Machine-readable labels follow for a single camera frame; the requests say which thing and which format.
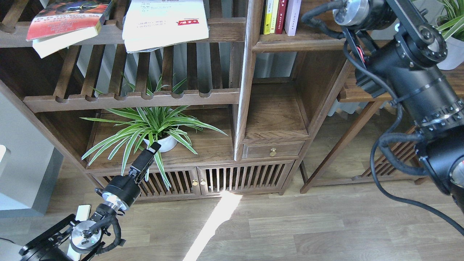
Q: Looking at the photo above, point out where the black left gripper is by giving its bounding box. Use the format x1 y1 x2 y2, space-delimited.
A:
95 142 161 211

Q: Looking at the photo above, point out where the white book red logo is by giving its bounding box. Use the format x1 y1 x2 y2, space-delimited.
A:
121 0 209 53

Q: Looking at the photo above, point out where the pale pink thin book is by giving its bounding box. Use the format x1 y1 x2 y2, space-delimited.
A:
284 0 302 36

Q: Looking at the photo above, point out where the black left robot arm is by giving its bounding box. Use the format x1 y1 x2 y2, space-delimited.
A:
19 142 161 261

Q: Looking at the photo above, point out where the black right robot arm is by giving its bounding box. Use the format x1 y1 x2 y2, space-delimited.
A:
301 0 464 233

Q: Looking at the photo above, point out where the small white plant pot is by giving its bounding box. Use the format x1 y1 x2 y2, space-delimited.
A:
144 135 178 153

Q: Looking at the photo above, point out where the green spider plant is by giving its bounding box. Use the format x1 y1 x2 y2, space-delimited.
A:
80 72 228 190

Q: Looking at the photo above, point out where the right slatted cabinet door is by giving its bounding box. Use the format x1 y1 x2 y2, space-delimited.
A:
197 160 294 195

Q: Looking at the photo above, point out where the dark wooden bookshelf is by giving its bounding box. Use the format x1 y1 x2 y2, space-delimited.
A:
0 0 388 209

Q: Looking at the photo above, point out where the grey cabinet at left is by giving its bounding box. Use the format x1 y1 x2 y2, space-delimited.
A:
0 95 63 218

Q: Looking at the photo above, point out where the small wooden drawer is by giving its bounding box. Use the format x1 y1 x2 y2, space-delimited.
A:
243 141 304 159

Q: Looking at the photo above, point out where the red cover thick book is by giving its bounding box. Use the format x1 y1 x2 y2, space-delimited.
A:
26 0 113 58

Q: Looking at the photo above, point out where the yellow upright book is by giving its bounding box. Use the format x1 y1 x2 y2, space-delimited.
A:
262 0 279 35

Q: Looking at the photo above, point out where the dark red upright book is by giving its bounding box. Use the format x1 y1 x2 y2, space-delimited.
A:
274 0 288 34

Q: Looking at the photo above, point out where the large white plant pot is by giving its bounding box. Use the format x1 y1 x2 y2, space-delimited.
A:
436 37 464 70

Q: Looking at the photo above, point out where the green plant top right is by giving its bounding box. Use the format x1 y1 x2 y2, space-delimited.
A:
412 0 464 41

